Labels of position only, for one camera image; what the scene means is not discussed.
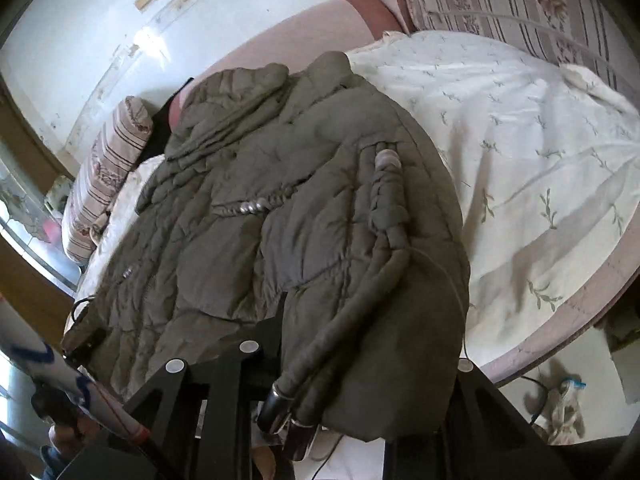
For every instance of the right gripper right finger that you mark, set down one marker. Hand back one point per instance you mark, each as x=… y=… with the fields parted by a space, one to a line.
x=482 y=437

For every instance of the olive quilted hooded jacket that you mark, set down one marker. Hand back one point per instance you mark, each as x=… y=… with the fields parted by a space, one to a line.
x=310 y=196

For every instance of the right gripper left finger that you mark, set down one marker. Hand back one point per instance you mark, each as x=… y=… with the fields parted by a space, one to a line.
x=200 y=418

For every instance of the stained glass door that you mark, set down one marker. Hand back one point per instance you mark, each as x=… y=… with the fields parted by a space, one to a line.
x=31 y=230

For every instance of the white leaf print bedsheet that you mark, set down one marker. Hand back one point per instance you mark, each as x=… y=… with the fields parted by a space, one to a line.
x=544 y=159

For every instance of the striped floral cushion left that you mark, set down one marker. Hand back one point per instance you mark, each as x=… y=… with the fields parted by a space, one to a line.
x=117 y=147

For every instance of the striped floral cushion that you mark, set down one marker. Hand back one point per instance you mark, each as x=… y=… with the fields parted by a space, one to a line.
x=580 y=32
x=117 y=147

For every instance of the cloth on floor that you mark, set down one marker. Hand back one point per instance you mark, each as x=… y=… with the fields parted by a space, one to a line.
x=566 y=421

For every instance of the striped floral cushion right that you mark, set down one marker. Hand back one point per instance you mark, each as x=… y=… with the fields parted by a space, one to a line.
x=580 y=32

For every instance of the pink bolster cushion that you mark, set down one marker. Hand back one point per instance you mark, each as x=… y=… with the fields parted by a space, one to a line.
x=335 y=25

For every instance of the white blue patterned sleeve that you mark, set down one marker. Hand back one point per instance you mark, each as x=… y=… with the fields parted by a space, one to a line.
x=21 y=344

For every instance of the black garment behind bolster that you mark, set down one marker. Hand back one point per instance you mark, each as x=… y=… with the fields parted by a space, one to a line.
x=163 y=122

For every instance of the leaf print blanket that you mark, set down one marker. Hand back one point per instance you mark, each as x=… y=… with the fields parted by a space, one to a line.
x=57 y=197

